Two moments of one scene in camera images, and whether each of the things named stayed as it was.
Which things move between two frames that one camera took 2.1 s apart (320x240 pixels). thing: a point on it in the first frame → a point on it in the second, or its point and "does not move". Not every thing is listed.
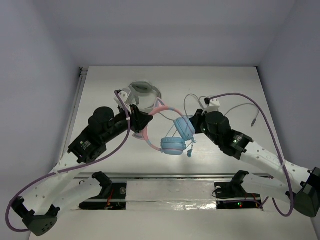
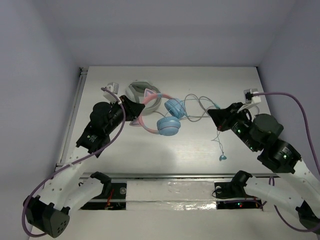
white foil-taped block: [167, 195] does not move
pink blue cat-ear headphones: [184, 131] → [175, 109]
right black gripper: [196, 119] → [222, 117]
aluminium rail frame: [82, 75] does not move
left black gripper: [135, 119] → [125, 109]
